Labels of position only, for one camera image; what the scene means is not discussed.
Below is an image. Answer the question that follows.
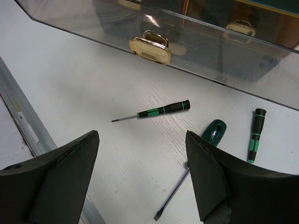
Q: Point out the large green flathead screwdriver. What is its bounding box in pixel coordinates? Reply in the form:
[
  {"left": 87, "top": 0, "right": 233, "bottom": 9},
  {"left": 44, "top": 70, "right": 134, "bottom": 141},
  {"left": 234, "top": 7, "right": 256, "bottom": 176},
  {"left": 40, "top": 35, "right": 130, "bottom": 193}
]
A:
[{"left": 153, "top": 119, "right": 228, "bottom": 221}]

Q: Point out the aluminium table edge rail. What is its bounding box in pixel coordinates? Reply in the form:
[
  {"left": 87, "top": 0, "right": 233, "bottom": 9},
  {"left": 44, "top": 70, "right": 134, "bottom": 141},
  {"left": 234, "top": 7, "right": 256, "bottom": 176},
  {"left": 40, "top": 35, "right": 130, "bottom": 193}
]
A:
[{"left": 0, "top": 62, "right": 104, "bottom": 224}]

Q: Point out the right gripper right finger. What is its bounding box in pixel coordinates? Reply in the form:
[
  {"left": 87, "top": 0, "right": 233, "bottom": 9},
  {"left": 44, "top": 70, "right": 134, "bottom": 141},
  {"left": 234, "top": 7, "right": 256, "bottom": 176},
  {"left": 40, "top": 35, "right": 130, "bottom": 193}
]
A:
[{"left": 185, "top": 131, "right": 299, "bottom": 224}]

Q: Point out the gold drawer handle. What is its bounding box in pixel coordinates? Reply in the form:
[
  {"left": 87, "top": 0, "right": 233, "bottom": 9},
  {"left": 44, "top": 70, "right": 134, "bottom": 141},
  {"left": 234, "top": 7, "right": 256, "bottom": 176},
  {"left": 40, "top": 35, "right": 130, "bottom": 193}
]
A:
[{"left": 129, "top": 30, "right": 171, "bottom": 65}]

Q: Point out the teal drawer cabinet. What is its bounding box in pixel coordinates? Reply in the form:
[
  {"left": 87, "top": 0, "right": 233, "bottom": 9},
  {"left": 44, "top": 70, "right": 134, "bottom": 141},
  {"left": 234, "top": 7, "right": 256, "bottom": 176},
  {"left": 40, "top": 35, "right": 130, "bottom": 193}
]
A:
[{"left": 93, "top": 0, "right": 299, "bottom": 51}]

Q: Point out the small precision screwdriver right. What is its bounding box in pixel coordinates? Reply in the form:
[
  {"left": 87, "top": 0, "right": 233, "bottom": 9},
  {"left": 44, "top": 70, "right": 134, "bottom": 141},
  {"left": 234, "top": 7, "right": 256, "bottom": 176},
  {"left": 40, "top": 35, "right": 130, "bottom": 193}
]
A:
[{"left": 247, "top": 108, "right": 266, "bottom": 163}]

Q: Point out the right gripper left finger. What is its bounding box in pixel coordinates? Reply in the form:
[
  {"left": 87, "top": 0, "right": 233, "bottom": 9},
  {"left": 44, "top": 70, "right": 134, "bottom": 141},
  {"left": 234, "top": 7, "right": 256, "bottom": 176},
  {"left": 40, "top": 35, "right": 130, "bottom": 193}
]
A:
[{"left": 0, "top": 130, "right": 100, "bottom": 224}]

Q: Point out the small precision screwdriver centre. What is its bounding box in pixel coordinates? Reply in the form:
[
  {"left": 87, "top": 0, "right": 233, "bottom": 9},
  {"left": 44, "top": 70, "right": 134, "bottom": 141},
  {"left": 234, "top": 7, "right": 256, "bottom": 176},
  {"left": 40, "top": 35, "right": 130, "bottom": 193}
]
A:
[{"left": 111, "top": 100, "right": 191, "bottom": 122}]

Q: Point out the small precision screwdriver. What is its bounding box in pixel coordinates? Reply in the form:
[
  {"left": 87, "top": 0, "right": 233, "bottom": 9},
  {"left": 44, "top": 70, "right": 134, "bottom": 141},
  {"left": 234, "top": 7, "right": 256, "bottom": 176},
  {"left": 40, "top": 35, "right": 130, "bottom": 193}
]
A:
[
  {"left": 247, "top": 108, "right": 266, "bottom": 163},
  {"left": 111, "top": 100, "right": 191, "bottom": 122}
]

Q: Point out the clear bottom drawer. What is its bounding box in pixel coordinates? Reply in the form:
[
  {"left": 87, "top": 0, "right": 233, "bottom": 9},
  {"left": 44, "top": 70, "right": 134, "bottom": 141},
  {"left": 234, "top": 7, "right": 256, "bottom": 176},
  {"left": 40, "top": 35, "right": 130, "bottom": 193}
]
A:
[{"left": 17, "top": 0, "right": 299, "bottom": 110}]

